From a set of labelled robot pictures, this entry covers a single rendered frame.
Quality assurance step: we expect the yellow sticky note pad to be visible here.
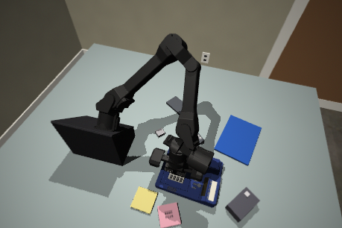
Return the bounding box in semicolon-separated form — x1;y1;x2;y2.
130;186;158;215

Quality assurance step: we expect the grey phone keypad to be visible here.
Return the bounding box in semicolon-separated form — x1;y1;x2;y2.
168;173;185;183

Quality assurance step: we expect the blue flat rectangular panel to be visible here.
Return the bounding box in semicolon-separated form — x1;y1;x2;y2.
214;115;261;165

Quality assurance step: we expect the pink sticky note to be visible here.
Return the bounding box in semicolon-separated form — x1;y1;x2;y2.
157;203;181;228

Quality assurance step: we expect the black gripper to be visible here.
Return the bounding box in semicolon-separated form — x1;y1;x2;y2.
149;148;203;182

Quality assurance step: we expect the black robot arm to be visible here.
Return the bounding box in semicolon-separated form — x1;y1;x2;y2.
95;34;214;175

